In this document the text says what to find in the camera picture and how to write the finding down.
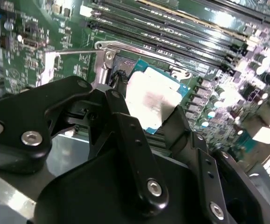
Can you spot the silver CPU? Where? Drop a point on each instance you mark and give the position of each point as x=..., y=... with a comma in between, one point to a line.
x=153, y=93

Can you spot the metal locking lever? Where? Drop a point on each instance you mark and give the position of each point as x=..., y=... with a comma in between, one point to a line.
x=79, y=52

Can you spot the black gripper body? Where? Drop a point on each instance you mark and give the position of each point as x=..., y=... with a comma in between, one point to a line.
x=90, y=198

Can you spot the metal socket cover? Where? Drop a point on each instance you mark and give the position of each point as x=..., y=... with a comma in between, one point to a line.
x=104, y=70

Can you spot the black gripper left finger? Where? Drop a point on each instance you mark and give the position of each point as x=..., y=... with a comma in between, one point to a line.
x=20, y=112

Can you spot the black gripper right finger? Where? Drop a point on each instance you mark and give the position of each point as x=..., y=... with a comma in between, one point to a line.
x=205, y=163

